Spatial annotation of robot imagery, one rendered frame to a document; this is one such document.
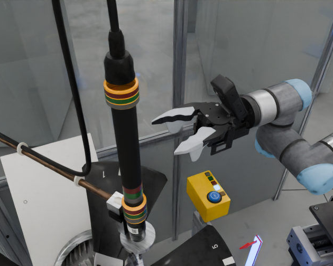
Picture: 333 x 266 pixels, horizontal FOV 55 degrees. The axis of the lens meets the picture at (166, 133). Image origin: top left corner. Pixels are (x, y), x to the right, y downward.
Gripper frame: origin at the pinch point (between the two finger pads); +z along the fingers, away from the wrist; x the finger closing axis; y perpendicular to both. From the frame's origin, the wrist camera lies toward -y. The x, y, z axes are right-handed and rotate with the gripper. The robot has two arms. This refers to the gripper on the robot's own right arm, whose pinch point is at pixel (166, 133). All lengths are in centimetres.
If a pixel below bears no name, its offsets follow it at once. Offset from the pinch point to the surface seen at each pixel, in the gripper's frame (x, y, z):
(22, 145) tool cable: 17.9, 7.6, 25.4
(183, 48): 59, 19, -39
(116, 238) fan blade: 1.0, 30.0, 12.8
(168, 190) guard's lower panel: 58, 106, -33
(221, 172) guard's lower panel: 56, 106, -68
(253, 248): -11, 48, -24
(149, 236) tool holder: -9.1, 16.8, 8.4
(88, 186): 1.6, 8.5, 16.1
